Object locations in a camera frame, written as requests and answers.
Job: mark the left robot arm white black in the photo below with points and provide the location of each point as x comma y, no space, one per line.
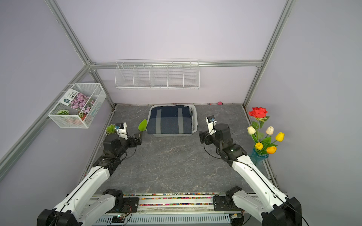
72,211

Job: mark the artificial flower bouquet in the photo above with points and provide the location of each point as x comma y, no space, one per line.
265,143

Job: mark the white mesh wall basket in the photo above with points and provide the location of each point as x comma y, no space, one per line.
68,118

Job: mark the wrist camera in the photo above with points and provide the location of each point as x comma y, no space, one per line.
121,130
211,122

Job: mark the white wire wall shelf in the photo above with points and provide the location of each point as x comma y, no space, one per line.
179,73

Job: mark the navy striped scarf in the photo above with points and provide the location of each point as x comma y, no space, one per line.
170,120

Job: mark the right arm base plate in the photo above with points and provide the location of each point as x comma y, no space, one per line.
224,203

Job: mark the green toy shovel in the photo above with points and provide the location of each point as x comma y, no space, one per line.
143,125

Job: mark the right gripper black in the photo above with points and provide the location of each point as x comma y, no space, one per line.
206,133

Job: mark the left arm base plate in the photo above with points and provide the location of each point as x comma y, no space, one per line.
128,204

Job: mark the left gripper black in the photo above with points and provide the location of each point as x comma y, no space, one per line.
138,139

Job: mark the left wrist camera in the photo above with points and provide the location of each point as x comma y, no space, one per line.
121,130

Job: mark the flower seed packet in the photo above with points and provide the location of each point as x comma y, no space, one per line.
78,101

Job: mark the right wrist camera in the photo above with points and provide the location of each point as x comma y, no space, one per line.
211,122

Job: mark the blue glass vase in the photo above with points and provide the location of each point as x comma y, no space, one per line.
257,158

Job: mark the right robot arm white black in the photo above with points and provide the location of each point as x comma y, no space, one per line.
272,207

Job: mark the small potted green plant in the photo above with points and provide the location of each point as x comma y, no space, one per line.
111,129

